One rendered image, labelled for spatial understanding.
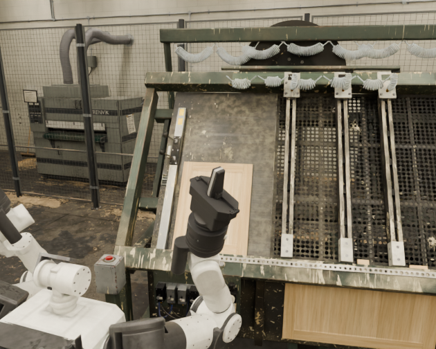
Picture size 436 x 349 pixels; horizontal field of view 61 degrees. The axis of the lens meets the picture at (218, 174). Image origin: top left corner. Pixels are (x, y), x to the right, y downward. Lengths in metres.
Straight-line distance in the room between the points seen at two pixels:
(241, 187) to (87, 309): 1.49
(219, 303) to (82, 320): 0.33
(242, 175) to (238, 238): 0.39
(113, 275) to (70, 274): 1.19
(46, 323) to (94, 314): 0.10
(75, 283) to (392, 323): 2.07
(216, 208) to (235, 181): 1.57
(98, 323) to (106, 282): 1.20
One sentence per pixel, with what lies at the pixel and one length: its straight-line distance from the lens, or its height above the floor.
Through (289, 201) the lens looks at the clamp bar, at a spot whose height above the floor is 1.16.
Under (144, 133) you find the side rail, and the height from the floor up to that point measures 1.49.
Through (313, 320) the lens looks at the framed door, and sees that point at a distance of 2.56.
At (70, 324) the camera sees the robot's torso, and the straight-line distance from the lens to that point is 0.93.
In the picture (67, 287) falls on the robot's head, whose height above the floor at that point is 1.45.
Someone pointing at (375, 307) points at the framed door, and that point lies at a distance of 2.54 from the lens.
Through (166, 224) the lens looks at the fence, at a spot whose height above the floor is 1.02.
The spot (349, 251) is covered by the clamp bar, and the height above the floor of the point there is 0.97.
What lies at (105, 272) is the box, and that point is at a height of 0.89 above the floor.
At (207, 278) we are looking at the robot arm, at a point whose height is 1.45.
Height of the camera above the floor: 1.90
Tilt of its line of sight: 16 degrees down
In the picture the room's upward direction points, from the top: straight up
